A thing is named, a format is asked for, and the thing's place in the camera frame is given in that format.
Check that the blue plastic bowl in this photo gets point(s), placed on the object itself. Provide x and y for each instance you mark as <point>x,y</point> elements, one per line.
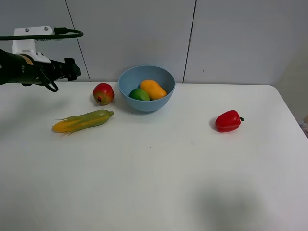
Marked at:
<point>131,79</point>

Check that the red bell pepper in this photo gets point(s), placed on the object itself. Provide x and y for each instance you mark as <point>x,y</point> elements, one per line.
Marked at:
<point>228,121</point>

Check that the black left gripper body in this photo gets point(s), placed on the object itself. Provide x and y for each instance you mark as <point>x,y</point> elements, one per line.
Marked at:
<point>24,70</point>

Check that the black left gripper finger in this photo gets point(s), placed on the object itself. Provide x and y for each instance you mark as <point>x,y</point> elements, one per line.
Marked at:
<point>72,71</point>

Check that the red pomegranate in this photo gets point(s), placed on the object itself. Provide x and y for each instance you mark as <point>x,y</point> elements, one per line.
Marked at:
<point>103,94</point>

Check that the yellow mango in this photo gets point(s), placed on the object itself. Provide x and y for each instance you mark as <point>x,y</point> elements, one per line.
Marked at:
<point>154,90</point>

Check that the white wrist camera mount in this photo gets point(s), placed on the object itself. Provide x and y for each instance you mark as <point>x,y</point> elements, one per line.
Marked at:
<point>27,47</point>

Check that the green lime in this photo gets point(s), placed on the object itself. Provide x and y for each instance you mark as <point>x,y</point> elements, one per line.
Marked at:
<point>139,94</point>

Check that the corn cob with husk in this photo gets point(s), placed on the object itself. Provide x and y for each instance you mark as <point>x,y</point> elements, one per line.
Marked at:
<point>76,123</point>

